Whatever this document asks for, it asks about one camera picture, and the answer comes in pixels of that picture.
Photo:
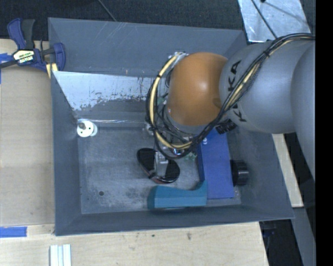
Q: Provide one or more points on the teal angled block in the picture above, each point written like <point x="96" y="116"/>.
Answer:
<point x="177" y="198"/>

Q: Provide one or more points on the grey metal bin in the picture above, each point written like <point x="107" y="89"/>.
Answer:
<point x="113" y="162"/>

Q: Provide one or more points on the black ribbed round cap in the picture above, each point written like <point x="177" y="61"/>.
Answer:
<point x="240" y="173"/>

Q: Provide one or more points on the white round disc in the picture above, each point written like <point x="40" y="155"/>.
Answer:
<point x="86" y="129"/>

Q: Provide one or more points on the pale wood flat board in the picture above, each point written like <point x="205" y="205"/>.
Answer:
<point x="25" y="148"/>

